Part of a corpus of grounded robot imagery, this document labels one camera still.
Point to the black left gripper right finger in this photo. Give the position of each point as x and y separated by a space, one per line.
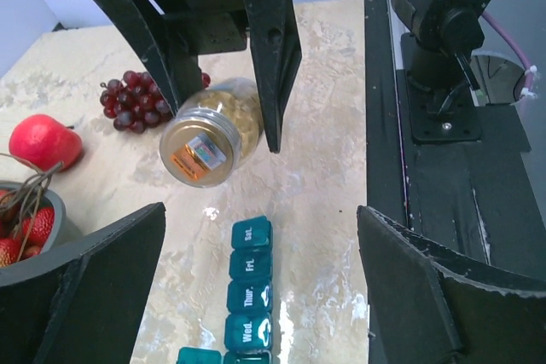
435 305

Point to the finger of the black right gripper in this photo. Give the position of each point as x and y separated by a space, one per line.
276 53
161 48

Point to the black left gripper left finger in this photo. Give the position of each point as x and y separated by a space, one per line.
83 302

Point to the amber pill bottle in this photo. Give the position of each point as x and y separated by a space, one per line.
213 134

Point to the teal weekly pill organizer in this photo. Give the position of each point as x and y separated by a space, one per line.
248 330

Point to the dark grapes on table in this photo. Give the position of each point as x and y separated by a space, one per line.
134 103

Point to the red lychee bunch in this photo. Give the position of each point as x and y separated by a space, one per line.
31 216

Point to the red apple on table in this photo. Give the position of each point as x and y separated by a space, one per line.
44 142

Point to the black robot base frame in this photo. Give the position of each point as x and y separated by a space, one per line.
472 197

